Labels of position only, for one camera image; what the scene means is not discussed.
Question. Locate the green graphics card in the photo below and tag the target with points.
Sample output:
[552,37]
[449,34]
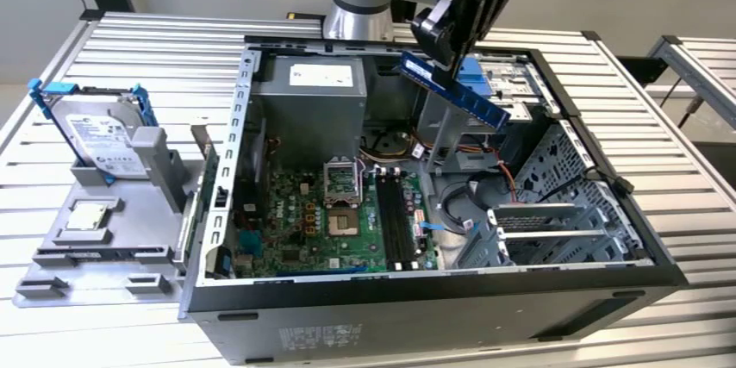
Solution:
[211,170]

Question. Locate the silver hard disk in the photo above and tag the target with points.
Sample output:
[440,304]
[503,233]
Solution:
[97,135]

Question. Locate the blue disk carrier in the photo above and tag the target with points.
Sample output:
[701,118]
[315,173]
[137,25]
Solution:
[57,90]

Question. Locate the green motherboard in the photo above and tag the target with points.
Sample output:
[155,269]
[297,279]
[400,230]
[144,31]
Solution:
[345,251]

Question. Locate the thin locking lever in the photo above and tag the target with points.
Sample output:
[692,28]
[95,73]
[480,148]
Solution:
[361,178]

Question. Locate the black PC case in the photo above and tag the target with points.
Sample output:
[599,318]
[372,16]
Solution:
[403,320]

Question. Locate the CPU socket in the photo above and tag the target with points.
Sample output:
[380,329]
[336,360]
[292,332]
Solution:
[344,222]

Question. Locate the black RAM slot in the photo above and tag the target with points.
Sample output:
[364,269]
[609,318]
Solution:
[399,221]
[385,221]
[392,221]

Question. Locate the grey parts rack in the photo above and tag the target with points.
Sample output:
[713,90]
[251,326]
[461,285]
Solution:
[144,221]

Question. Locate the grey metal drive bay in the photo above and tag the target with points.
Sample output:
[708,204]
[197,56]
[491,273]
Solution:
[433,126]

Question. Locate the black plate with yellow tab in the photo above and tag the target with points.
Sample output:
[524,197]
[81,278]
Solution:
[307,18]

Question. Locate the black flat bracket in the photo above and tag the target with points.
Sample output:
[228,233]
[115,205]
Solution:
[641,67]

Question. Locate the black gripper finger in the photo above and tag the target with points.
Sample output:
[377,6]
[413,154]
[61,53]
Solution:
[488,1]
[445,40]

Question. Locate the blue drive latch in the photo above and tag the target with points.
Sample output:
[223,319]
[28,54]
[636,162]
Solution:
[477,75]

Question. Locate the blue expansion slot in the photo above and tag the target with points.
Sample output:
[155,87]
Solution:
[321,272]

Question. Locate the slatted metal side table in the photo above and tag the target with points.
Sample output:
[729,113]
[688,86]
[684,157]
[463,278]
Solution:
[707,58]

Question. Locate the silver CPU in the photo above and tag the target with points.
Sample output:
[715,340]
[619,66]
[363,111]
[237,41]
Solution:
[85,218]

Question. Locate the perforated metal disk cage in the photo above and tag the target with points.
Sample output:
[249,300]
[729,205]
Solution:
[569,157]

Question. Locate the grey power supply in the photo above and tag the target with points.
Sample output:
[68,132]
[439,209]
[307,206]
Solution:
[311,118]

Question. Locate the round case speaker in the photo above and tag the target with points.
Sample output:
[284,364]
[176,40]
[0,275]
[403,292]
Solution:
[391,144]

